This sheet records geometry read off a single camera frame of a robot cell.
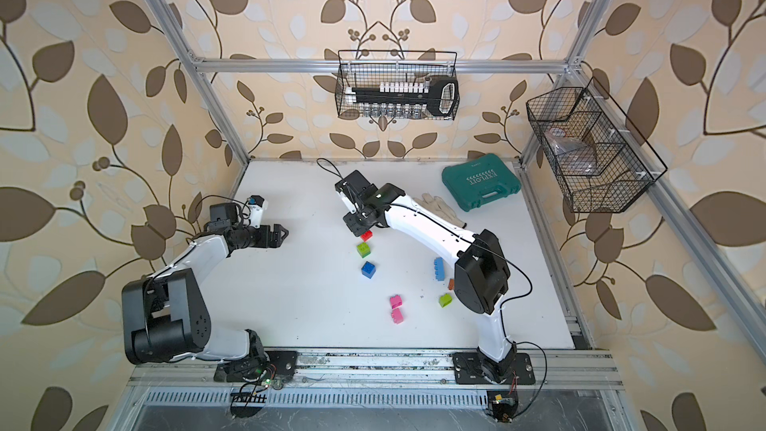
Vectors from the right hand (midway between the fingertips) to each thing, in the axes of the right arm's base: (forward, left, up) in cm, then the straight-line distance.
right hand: (358, 220), depth 86 cm
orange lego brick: (-15, -27, -13) cm, 33 cm away
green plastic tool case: (+22, -43, -10) cm, 49 cm away
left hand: (+2, +30, -5) cm, 30 cm away
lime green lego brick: (-4, -1, -11) cm, 12 cm away
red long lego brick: (-4, -2, -3) cm, 5 cm away
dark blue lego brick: (-10, -2, -12) cm, 16 cm away
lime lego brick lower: (-19, -24, -14) cm, 34 cm away
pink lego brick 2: (-23, -10, -13) cm, 29 cm away
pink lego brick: (-19, -10, -14) cm, 26 cm away
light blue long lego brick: (-10, -23, -12) cm, 28 cm away
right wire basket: (+2, -62, +19) cm, 65 cm away
